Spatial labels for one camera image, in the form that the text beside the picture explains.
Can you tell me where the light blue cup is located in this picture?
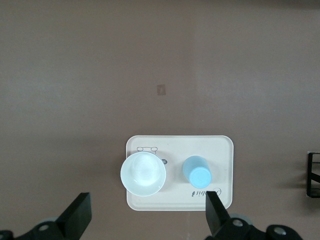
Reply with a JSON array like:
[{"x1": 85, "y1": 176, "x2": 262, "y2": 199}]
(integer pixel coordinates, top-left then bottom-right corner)
[{"x1": 181, "y1": 155, "x2": 212, "y2": 190}]

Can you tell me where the white ceramic bowl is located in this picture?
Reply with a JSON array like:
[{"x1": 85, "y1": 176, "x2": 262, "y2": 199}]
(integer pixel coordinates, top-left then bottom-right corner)
[{"x1": 120, "y1": 152, "x2": 168, "y2": 197}]

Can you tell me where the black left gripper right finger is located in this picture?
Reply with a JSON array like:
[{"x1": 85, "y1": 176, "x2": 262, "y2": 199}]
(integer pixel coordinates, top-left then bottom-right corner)
[{"x1": 204, "y1": 191, "x2": 266, "y2": 240}]

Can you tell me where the black wire cup rack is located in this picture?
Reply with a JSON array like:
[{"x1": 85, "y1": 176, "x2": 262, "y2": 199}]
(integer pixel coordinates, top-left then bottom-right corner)
[{"x1": 306, "y1": 150, "x2": 320, "y2": 200}]

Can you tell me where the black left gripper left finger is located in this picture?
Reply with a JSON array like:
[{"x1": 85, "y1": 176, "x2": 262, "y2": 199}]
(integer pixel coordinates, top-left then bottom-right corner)
[{"x1": 14, "y1": 191, "x2": 93, "y2": 240}]

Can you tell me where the beige plastic tray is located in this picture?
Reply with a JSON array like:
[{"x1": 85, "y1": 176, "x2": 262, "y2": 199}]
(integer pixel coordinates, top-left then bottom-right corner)
[{"x1": 125, "y1": 135, "x2": 235, "y2": 212}]

